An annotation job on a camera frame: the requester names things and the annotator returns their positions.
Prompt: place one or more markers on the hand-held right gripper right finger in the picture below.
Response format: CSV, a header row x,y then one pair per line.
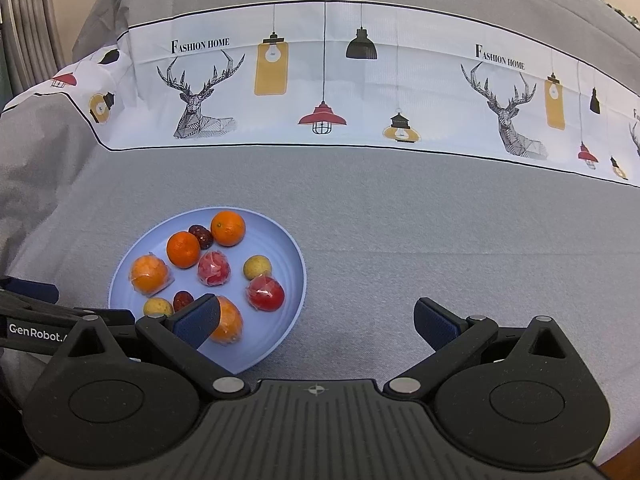
x,y
437,325

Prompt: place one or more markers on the dark red jujube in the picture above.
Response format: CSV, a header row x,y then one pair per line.
x,y
182,300
200,236

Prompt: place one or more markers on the bare orange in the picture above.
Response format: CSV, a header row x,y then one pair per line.
x,y
227,228
183,249

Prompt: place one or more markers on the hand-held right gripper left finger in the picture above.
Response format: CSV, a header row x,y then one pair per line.
x,y
197,317

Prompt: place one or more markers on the yellow-green jujube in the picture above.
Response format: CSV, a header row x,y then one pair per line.
x,y
158,306
257,267

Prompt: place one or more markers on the blue plate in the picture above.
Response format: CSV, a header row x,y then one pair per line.
x,y
287,260

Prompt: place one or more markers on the grey curtain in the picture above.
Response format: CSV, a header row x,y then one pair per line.
x,y
30,35

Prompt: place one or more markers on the plastic-wrapped red apple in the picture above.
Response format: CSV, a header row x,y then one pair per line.
x,y
265,293
214,268

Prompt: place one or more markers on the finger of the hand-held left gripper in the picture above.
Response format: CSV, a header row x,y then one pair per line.
x,y
30,291
117,316

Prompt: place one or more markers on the plastic-wrapped orange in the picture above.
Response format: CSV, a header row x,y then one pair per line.
x,y
149,273
231,320

